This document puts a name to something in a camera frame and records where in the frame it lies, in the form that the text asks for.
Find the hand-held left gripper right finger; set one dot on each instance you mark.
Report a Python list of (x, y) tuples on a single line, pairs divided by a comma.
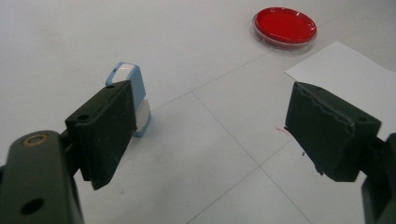
[(327, 137)]

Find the white paper sheet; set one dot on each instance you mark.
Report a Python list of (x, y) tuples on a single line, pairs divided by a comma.
[(342, 71)]

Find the blue and white stamp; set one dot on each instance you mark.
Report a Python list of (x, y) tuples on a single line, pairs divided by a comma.
[(137, 84)]

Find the red round ink pad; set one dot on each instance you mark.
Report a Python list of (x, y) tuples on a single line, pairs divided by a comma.
[(285, 26)]

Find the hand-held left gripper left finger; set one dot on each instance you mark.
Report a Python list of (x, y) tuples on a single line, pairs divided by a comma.
[(102, 137)]

